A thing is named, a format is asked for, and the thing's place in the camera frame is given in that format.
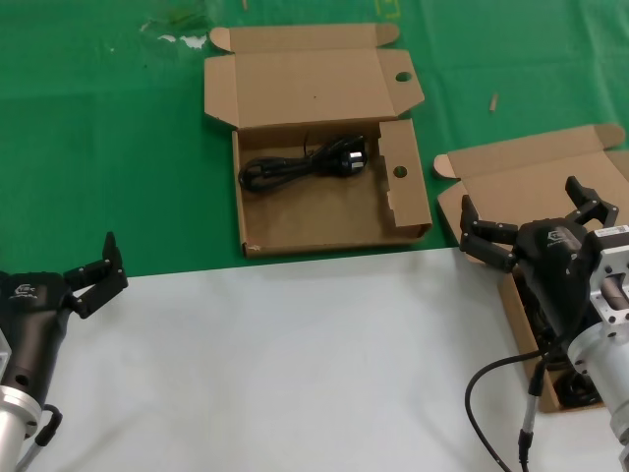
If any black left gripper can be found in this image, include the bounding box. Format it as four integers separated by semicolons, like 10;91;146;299
0;230;130;401

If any green table mat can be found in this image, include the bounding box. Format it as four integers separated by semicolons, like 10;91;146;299
0;0;629;278

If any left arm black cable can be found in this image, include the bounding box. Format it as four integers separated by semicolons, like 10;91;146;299
16;402;65;472

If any black power cable with plug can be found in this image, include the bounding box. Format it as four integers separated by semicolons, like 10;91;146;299
238;134;369;194

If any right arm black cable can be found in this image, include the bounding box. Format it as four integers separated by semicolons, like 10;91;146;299
464;324;584;472

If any left wrist silver camera mount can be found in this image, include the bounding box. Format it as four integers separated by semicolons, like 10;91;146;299
0;334;13;384

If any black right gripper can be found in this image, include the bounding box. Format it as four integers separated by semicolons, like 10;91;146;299
459;175;620;341

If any black power cable bundle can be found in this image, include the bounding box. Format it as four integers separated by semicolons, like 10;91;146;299
551;365;607;409

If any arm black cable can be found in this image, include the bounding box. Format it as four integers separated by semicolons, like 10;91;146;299
464;324;584;472
16;402;65;472

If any open cardboard box round hole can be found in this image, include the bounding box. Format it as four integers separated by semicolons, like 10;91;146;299
203;23;433;259

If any open cardboard box holding cables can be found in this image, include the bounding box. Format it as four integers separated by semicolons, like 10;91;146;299
432;123;629;415

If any right wrist silver camera mount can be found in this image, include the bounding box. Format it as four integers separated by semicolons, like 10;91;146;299
587;223;629;328

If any wrist silver camera mount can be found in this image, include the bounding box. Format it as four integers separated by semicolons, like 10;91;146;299
587;223;629;328
0;334;13;384

